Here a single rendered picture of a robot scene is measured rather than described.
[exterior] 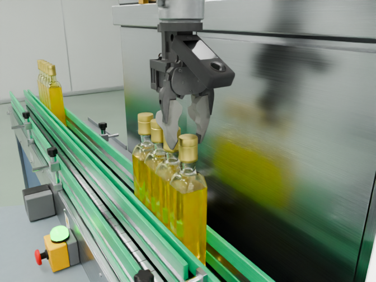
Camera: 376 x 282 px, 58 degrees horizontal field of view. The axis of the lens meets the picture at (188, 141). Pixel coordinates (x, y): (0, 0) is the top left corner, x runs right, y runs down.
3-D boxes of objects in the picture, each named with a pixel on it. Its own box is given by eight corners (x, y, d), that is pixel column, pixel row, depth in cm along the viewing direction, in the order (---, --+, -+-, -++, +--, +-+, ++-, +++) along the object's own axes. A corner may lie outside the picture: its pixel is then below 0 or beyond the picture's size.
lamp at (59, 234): (71, 239, 87) (70, 229, 86) (52, 245, 85) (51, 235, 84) (66, 231, 91) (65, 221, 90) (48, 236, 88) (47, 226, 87)
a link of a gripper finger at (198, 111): (197, 130, 68) (189, 87, 64) (215, 139, 64) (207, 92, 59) (184, 136, 67) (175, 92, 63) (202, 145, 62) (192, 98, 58)
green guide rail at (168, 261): (188, 300, 61) (188, 263, 58) (183, 302, 61) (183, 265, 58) (27, 103, 200) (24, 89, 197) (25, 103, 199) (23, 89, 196)
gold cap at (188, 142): (201, 160, 61) (202, 137, 60) (184, 164, 60) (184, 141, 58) (191, 154, 64) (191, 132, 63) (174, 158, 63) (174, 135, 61)
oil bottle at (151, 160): (178, 238, 79) (178, 152, 72) (157, 246, 76) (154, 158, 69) (167, 226, 83) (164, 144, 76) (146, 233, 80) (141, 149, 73)
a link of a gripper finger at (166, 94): (177, 122, 60) (186, 73, 58) (182, 125, 59) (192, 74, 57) (153, 120, 57) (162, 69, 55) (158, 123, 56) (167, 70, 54)
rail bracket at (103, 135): (121, 156, 126) (119, 121, 121) (103, 160, 122) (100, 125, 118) (117, 153, 129) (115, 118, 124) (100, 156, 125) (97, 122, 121)
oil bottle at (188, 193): (207, 268, 69) (209, 173, 62) (183, 278, 67) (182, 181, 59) (192, 253, 74) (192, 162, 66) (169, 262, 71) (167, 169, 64)
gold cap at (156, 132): (170, 141, 71) (170, 121, 69) (155, 144, 69) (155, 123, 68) (162, 136, 74) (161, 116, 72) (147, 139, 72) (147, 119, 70)
